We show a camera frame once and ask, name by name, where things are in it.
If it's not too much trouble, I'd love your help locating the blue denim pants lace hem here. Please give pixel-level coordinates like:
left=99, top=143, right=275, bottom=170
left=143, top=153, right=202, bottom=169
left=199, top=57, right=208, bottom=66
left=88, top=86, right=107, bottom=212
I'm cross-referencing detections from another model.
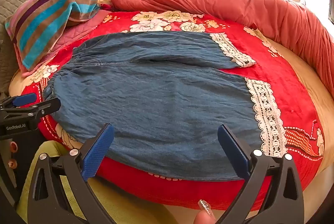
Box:
left=43, top=32, right=286, bottom=181

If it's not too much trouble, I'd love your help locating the right hand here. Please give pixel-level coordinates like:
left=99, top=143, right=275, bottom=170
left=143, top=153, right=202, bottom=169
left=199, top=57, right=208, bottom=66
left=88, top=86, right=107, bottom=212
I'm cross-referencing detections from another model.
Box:
left=193, top=199, right=216, bottom=224

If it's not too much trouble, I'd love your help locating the beige mattress sheet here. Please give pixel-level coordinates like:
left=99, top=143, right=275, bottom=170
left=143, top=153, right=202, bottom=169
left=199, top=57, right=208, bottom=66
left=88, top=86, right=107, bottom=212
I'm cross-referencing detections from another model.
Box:
left=8, top=38, right=334, bottom=224

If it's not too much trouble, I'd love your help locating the red floral blanket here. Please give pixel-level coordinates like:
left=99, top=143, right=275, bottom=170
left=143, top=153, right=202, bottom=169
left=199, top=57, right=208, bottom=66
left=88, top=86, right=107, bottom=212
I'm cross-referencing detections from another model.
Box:
left=20, top=11, right=324, bottom=210

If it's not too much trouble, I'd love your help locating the striped colourful pillow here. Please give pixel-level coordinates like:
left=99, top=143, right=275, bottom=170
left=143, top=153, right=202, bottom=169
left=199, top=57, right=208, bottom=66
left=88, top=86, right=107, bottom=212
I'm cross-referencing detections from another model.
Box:
left=5, top=0, right=100, bottom=72

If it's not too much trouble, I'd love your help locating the pink quilted pad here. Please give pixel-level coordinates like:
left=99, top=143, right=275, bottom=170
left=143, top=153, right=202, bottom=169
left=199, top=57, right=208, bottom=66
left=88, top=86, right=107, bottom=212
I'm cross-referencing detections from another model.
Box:
left=19, top=10, right=110, bottom=78

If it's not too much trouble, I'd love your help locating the salmon red duvet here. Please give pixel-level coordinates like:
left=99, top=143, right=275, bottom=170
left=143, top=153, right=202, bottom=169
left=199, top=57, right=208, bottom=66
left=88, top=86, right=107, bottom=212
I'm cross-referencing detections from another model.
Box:
left=111, top=0, right=333, bottom=93

